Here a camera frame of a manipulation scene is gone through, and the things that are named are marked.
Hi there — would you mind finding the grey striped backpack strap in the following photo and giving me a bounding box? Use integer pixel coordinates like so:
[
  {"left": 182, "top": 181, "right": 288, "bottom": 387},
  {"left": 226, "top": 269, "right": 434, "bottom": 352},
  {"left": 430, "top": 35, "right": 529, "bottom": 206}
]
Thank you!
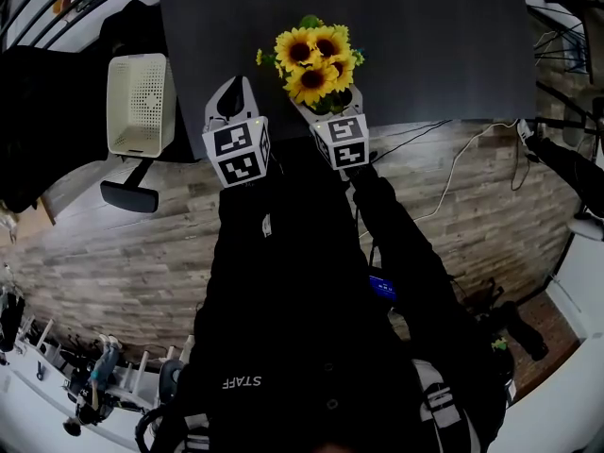
[
  {"left": 411, "top": 359, "right": 478, "bottom": 453},
  {"left": 182, "top": 411, "right": 211, "bottom": 453}
]

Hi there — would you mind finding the black table top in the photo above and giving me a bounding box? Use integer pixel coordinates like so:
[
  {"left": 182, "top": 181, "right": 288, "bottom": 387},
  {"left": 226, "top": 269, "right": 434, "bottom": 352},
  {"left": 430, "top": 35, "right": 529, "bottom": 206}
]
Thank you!
[{"left": 158, "top": 0, "right": 539, "bottom": 160}]

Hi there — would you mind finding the light wooden desk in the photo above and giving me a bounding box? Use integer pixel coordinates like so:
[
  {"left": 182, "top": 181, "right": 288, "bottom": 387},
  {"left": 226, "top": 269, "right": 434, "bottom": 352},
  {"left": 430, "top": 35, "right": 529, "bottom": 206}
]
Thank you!
[{"left": 0, "top": 191, "right": 58, "bottom": 249}]

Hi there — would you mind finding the blue screen device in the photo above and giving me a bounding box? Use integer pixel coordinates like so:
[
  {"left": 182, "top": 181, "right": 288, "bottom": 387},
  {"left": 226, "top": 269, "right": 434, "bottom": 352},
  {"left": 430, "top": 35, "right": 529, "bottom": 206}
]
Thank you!
[{"left": 368, "top": 274, "right": 398, "bottom": 303}]

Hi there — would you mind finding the black office chair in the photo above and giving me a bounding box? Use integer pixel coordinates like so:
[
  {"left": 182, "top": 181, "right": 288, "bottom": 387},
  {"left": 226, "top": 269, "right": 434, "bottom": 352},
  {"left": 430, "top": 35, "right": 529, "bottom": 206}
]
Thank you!
[{"left": 0, "top": 0, "right": 202, "bottom": 215}]

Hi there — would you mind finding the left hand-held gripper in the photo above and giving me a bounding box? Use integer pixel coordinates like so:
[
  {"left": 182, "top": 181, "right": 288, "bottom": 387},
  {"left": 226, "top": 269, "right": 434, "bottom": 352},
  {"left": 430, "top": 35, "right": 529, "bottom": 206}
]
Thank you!
[{"left": 201, "top": 75, "right": 272, "bottom": 190}]

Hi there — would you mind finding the cream perforated plastic basket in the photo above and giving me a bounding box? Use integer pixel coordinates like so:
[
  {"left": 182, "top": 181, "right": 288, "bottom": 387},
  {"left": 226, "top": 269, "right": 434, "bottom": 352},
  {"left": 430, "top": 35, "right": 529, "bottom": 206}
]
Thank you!
[{"left": 106, "top": 53, "right": 177, "bottom": 158}]

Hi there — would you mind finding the person's left forearm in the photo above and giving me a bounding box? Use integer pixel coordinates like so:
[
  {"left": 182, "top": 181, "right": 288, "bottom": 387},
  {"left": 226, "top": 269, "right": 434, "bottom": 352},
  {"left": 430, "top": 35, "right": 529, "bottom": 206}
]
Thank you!
[{"left": 214, "top": 179, "right": 284, "bottom": 310}]

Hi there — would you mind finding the person's right forearm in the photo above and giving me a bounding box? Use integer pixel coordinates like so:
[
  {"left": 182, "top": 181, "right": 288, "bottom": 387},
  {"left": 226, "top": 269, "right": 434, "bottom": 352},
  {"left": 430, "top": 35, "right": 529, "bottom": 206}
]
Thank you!
[{"left": 351, "top": 165, "right": 454, "bottom": 310}]

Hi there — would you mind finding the grey office chair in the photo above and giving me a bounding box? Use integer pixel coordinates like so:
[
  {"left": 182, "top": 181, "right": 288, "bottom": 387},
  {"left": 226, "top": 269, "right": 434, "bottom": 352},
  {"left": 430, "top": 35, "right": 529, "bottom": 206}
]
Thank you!
[{"left": 158, "top": 359, "right": 186, "bottom": 405}]

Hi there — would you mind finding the person's black jacket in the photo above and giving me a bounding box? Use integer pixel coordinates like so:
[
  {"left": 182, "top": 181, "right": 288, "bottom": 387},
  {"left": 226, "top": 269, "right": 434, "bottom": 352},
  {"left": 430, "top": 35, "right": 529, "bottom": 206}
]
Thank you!
[{"left": 155, "top": 181, "right": 515, "bottom": 453}]

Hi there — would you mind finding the thin black cable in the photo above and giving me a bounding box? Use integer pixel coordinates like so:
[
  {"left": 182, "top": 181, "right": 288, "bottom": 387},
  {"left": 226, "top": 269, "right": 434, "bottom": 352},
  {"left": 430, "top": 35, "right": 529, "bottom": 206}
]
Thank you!
[{"left": 370, "top": 118, "right": 454, "bottom": 164}]

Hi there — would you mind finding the black metal railing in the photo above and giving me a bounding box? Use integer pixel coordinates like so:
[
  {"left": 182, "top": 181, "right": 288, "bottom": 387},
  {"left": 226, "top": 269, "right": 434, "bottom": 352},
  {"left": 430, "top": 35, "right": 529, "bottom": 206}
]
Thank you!
[{"left": 0, "top": 0, "right": 604, "bottom": 93}]

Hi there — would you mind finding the black floor stand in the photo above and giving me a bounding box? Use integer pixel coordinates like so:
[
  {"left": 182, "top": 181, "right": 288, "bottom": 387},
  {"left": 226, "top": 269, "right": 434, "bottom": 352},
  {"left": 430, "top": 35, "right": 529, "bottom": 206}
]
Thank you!
[{"left": 464, "top": 276, "right": 551, "bottom": 362}]

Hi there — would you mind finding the looped black cable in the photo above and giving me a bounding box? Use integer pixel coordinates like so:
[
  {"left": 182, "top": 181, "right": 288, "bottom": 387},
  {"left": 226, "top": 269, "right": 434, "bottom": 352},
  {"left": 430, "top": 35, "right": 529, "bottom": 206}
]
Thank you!
[{"left": 511, "top": 129, "right": 532, "bottom": 192}]

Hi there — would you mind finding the white long desk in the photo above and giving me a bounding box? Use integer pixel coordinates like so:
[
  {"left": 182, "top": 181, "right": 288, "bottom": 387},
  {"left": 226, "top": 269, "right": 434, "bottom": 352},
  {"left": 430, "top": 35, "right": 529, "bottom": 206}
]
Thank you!
[{"left": 0, "top": 321, "right": 157, "bottom": 453}]

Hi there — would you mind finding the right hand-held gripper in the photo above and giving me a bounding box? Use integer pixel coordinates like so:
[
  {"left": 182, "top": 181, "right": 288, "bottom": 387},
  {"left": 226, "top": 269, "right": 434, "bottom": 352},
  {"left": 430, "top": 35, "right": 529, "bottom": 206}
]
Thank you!
[{"left": 288, "top": 82, "right": 372, "bottom": 173}]

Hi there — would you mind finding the yellow sunflower bouquet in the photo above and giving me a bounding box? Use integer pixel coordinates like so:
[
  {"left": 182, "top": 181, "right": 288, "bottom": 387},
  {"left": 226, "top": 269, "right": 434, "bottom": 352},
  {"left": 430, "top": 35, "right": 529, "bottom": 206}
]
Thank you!
[{"left": 256, "top": 14, "right": 366, "bottom": 116}]

